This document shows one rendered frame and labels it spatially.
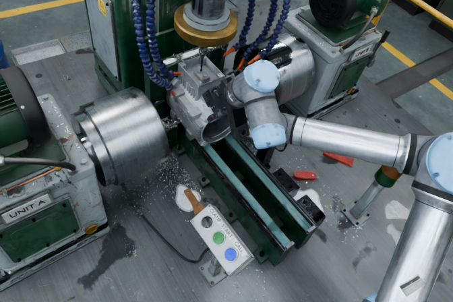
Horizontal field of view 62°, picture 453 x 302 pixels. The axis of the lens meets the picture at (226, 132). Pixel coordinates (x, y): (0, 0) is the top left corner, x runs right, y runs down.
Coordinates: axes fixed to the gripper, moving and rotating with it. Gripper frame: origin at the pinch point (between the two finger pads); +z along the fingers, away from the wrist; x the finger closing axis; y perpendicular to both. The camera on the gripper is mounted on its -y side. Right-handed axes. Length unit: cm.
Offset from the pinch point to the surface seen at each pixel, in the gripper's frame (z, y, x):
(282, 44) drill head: -1.2, 13.5, -36.9
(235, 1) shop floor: 186, 104, -169
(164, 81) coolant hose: -6.1, 14.9, 10.8
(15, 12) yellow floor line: 217, 160, 8
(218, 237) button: -14.3, -27.5, 19.9
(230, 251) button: -16.8, -31.5, 19.5
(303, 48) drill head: -2.6, 9.0, -43.1
